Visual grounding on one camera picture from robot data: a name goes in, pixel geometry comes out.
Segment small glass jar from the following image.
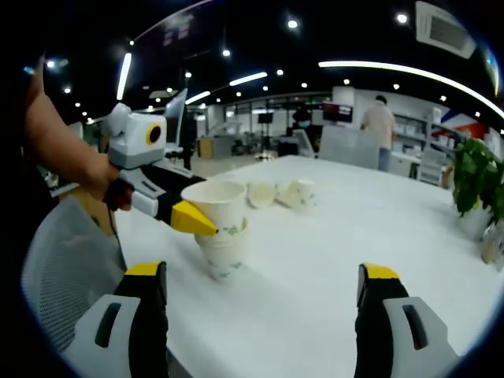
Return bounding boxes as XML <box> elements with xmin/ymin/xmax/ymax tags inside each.
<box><xmin>480</xmin><ymin>220</ymin><xmax>504</xmax><ymax>274</ymax></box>

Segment white table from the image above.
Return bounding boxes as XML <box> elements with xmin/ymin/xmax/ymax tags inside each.
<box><xmin>113</xmin><ymin>154</ymin><xmax>504</xmax><ymax>378</ymax></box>

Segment white desktop machine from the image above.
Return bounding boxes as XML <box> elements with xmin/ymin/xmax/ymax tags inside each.
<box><xmin>292</xmin><ymin>127</ymin><xmax>319</xmax><ymax>159</ymax></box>

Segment pile of paper cups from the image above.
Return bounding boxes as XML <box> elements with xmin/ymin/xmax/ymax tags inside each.
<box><xmin>246</xmin><ymin>177</ymin><xmax>319</xmax><ymax>217</ymax></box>

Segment person's left hand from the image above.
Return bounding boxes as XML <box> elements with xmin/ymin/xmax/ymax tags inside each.
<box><xmin>102</xmin><ymin>172</ymin><xmax>136</xmax><ymax>213</ymax></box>

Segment grey desk partition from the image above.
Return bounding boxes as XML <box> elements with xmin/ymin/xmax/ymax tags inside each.
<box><xmin>318</xmin><ymin>127</ymin><xmax>381</xmax><ymax>171</ymax></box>

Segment ceiling air conditioner vent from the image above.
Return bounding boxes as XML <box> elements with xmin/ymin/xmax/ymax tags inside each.
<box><xmin>414</xmin><ymin>0</ymin><xmax>478</xmax><ymax>61</ymax></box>

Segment potted green plant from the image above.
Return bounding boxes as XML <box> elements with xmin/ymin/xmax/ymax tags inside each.
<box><xmin>451</xmin><ymin>137</ymin><xmax>504</xmax><ymax>239</ymax></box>

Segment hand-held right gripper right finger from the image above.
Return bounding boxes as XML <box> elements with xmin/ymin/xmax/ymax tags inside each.
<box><xmin>353</xmin><ymin>262</ymin><xmax>461</xmax><ymax>378</ymax></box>

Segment red blue wall graphic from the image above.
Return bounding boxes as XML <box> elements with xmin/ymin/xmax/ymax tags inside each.
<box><xmin>438</xmin><ymin>107</ymin><xmax>490</xmax><ymax>138</ymax></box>

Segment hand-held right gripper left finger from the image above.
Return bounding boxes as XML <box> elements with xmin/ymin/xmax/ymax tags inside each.
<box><xmin>64</xmin><ymin>260</ymin><xmax>170</xmax><ymax>378</ymax></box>

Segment black floor stand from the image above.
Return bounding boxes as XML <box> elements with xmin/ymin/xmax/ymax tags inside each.
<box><xmin>179</xmin><ymin>112</ymin><xmax>197</xmax><ymax>171</ymax></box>

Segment grey mesh office chair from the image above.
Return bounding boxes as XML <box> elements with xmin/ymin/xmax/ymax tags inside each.
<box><xmin>21</xmin><ymin>195</ymin><xmax>128</xmax><ymax>355</ymax></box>

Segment white paper cup green print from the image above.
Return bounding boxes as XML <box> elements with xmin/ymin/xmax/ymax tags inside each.
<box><xmin>180</xmin><ymin>178</ymin><xmax>250</xmax><ymax>242</ymax></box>
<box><xmin>195</xmin><ymin>218</ymin><xmax>250</xmax><ymax>284</ymax></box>

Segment wall screen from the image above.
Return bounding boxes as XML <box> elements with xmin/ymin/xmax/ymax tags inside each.
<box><xmin>323</xmin><ymin>102</ymin><xmax>354</xmax><ymax>124</ymax></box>

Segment white wall shelves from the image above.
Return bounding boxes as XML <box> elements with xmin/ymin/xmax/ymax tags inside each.
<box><xmin>393</xmin><ymin>111</ymin><xmax>435</xmax><ymax>155</ymax></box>

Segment brown wooden desk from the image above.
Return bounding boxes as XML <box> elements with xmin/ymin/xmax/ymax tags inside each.
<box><xmin>72</xmin><ymin>183</ymin><xmax>120</xmax><ymax>238</ymax></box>

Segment long curved light strip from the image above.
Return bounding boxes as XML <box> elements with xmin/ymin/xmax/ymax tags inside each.
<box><xmin>317</xmin><ymin>59</ymin><xmax>504</xmax><ymax>120</ymax></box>

